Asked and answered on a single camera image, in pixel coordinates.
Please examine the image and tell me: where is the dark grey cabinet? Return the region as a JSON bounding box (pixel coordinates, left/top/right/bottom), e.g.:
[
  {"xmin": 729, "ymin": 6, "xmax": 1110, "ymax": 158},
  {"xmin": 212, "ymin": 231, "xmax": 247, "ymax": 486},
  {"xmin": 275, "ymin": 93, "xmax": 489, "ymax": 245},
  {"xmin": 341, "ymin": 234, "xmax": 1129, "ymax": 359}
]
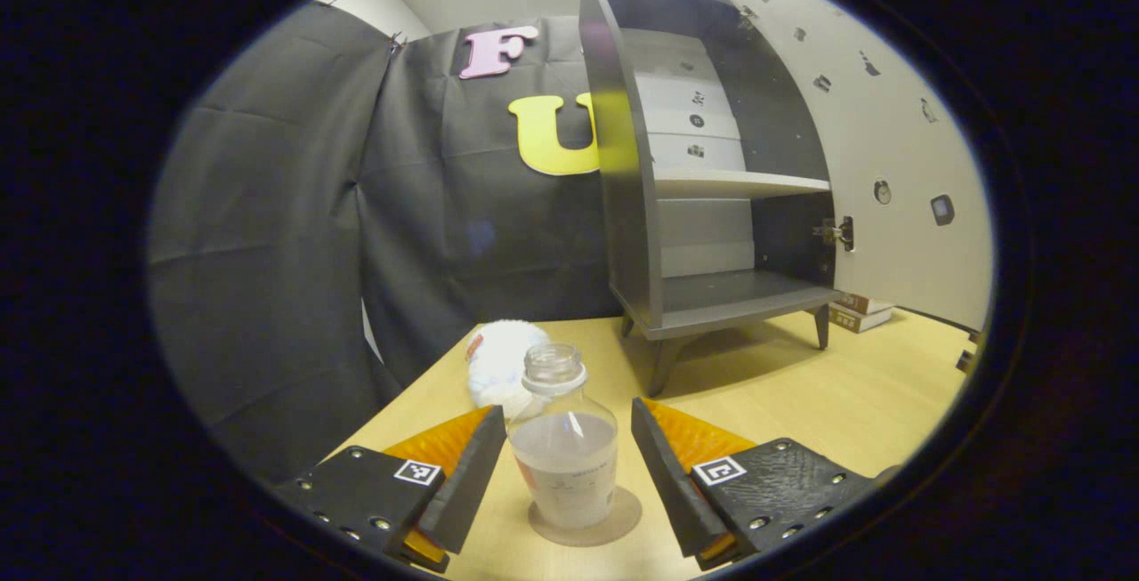
[{"xmin": 578, "ymin": 0, "xmax": 846, "ymax": 399}]

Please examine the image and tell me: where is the grey cabinet shelf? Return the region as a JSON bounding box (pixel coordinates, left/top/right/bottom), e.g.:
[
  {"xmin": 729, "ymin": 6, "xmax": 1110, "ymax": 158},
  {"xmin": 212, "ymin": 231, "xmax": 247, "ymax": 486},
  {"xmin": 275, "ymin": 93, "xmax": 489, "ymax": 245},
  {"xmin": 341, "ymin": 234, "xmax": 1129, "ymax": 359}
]
[{"xmin": 654, "ymin": 169, "xmax": 831, "ymax": 201}]

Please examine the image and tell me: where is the white fluffy plush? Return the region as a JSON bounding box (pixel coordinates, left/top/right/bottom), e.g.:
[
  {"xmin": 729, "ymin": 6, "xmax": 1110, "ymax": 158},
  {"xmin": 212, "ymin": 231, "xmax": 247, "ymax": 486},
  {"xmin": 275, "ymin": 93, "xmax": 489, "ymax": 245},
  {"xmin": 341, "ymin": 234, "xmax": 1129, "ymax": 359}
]
[{"xmin": 464, "ymin": 320, "xmax": 553, "ymax": 422}]

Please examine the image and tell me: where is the clear glass bottle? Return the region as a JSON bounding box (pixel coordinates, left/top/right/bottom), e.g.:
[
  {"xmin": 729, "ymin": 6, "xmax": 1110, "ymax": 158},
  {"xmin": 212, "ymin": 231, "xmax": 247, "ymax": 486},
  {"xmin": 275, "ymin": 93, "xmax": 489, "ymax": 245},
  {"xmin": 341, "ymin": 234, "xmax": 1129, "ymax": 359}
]
[{"xmin": 507, "ymin": 343, "xmax": 619, "ymax": 530}]

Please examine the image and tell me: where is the black backdrop cloth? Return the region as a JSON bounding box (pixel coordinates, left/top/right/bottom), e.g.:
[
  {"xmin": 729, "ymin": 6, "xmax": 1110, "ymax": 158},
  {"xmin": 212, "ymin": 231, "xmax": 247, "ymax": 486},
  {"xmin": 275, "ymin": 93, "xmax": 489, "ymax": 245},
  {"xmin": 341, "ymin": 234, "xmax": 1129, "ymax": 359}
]
[{"xmin": 147, "ymin": 1, "xmax": 624, "ymax": 484}]

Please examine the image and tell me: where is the brown book stack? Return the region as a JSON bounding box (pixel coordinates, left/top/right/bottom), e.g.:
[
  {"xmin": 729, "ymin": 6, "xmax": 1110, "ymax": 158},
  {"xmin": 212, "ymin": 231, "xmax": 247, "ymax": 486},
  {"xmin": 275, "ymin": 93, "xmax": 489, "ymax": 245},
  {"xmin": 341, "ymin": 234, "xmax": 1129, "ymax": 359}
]
[{"xmin": 829, "ymin": 294, "xmax": 895, "ymax": 334}]

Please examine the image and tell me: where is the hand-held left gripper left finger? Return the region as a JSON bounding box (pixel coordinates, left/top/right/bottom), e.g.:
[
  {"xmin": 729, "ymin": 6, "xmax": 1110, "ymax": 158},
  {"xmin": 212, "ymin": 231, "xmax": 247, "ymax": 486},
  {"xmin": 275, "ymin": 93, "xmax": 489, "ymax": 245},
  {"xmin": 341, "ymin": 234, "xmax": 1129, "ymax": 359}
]
[{"xmin": 271, "ymin": 405, "xmax": 506, "ymax": 573}]

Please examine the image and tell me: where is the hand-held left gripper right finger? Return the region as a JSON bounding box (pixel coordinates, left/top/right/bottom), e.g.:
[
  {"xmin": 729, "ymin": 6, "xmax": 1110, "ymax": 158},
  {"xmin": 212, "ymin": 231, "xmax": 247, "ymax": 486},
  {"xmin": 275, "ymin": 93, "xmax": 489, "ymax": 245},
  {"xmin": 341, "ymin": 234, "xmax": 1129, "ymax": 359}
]
[{"xmin": 632, "ymin": 399, "xmax": 900, "ymax": 571}]

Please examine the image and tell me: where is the round brown coaster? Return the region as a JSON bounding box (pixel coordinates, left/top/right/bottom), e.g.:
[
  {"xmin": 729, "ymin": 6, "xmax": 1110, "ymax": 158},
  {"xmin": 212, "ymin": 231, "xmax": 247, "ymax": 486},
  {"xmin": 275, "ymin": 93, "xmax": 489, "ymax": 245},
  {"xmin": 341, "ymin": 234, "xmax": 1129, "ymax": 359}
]
[{"xmin": 528, "ymin": 485, "xmax": 643, "ymax": 548}]

